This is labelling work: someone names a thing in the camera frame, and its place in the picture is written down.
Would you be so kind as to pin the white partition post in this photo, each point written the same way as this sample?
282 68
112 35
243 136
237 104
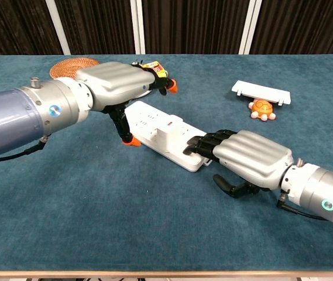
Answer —
137 27
58 27
250 27

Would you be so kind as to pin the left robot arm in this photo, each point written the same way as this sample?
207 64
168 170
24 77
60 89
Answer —
17 117

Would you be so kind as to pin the blue table cloth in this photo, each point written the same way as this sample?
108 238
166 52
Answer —
125 219

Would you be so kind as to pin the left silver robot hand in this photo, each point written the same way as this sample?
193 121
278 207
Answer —
116 80

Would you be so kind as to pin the white power strip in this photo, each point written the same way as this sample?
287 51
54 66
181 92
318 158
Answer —
148 120

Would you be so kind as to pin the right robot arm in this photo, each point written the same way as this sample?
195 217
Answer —
321 190

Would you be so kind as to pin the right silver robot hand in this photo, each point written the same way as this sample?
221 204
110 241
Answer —
254 158

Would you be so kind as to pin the round woven rattan coaster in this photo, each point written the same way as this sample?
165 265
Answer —
69 66

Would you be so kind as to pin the dark curtain panel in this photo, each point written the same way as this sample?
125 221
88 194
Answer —
192 26
96 26
303 26
11 26

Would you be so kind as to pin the orange turtle toy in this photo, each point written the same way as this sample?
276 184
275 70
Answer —
261 109

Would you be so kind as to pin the white plastic lid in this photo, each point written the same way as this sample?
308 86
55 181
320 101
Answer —
260 92

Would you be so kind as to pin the white plug adapter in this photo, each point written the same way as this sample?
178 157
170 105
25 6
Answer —
163 139

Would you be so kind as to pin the yellow snack box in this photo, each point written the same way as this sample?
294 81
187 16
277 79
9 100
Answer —
154 66

